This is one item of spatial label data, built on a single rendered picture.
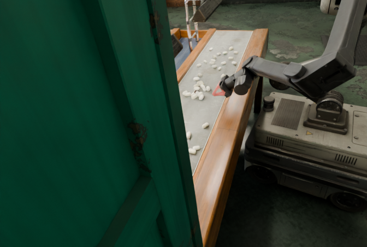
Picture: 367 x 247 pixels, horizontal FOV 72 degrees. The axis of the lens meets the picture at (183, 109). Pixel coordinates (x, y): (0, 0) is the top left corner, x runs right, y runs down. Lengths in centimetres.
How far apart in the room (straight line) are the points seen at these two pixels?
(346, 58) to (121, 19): 61
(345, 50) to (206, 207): 59
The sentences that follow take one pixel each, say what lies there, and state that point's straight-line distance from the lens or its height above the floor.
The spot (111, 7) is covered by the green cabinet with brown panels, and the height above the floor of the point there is 146.
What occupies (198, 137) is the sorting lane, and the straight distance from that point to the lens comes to 112.
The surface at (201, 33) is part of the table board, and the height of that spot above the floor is 72.
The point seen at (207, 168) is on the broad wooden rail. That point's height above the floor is 76.
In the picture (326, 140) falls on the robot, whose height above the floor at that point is 47.
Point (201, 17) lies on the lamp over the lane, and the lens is 150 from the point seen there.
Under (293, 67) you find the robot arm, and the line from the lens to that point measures 75.
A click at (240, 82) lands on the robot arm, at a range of 105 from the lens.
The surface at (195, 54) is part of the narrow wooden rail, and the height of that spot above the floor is 76.
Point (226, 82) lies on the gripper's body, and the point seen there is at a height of 91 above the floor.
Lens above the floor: 150
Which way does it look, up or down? 36 degrees down
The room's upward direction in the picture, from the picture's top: 8 degrees counter-clockwise
